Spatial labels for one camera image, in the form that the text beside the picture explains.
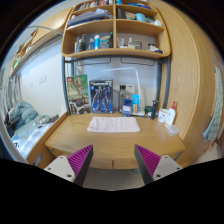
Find folded grey clothes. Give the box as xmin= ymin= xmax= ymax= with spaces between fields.
xmin=67 ymin=8 xmax=112 ymax=26

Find blue bottle on shelf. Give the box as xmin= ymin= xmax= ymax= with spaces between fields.
xmin=94 ymin=35 xmax=100 ymax=50

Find white pump lotion bottle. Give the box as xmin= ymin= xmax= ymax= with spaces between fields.
xmin=165 ymin=102 xmax=176 ymax=127

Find black electric shaver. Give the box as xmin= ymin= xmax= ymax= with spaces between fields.
xmin=151 ymin=100 xmax=157 ymax=120

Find bed with teal bedding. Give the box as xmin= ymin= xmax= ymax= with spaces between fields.
xmin=5 ymin=101 xmax=59 ymax=159

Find white towel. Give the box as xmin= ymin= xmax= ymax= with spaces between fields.
xmin=87 ymin=117 xmax=140 ymax=133

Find clear plastic container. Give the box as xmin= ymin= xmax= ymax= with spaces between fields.
xmin=167 ymin=125 xmax=179 ymax=136

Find clear water bottle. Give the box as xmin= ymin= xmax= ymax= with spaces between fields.
xmin=118 ymin=85 xmax=127 ymax=113

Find teal cup on shelf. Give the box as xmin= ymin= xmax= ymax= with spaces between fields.
xmin=136 ymin=13 xmax=146 ymax=22

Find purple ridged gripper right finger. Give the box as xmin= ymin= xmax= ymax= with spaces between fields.
xmin=134 ymin=145 xmax=182 ymax=185

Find white round jar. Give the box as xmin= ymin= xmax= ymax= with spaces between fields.
xmin=158 ymin=109 xmax=168 ymax=123

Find green Groot model box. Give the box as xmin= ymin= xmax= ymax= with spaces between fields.
xmin=67 ymin=74 xmax=91 ymax=115

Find small blue box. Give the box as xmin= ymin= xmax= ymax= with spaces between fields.
xmin=122 ymin=99 xmax=131 ymax=117

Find blue robot model box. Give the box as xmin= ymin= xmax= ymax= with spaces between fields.
xmin=89 ymin=79 xmax=113 ymax=113

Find wooden wall shelf unit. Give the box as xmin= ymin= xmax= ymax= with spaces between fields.
xmin=61 ymin=0 xmax=171 ymax=59

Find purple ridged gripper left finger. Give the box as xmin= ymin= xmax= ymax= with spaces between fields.
xmin=45 ymin=145 xmax=93 ymax=186

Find white desk lamp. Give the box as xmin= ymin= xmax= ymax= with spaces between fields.
xmin=113 ymin=68 xmax=146 ymax=117

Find wooden desk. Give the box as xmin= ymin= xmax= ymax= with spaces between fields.
xmin=45 ymin=113 xmax=185 ymax=169

